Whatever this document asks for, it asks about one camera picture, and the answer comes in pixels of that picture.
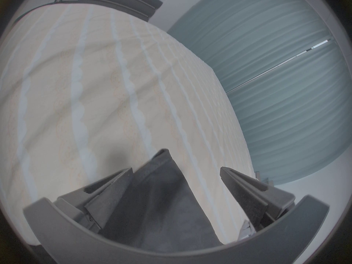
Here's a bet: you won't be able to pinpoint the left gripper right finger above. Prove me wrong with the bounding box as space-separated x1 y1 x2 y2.
219 167 295 232

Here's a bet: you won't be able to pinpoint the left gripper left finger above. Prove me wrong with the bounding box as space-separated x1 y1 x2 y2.
56 167 135 233

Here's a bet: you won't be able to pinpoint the black trousers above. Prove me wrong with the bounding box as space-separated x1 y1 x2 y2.
96 149 229 254

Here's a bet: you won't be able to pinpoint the blue-green curtain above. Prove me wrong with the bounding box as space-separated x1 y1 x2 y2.
167 0 334 93
225 41 352 186

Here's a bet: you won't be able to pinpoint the bed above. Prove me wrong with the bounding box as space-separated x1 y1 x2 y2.
0 3 255 247

